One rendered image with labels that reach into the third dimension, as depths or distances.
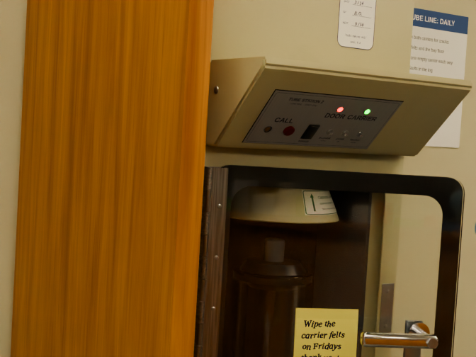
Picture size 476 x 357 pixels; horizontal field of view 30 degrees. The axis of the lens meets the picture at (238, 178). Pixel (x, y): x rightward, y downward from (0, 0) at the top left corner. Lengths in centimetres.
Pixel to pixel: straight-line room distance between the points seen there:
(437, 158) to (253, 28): 89
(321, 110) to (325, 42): 13
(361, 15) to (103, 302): 49
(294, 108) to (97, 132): 25
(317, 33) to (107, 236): 36
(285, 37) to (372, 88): 13
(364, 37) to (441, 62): 72
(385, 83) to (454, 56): 87
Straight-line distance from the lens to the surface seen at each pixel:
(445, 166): 192
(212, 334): 106
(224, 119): 100
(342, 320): 108
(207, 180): 103
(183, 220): 93
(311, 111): 103
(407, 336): 105
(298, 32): 112
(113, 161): 107
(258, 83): 96
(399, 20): 123
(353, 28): 117
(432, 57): 188
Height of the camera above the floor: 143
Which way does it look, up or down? 3 degrees down
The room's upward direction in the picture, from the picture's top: 3 degrees clockwise
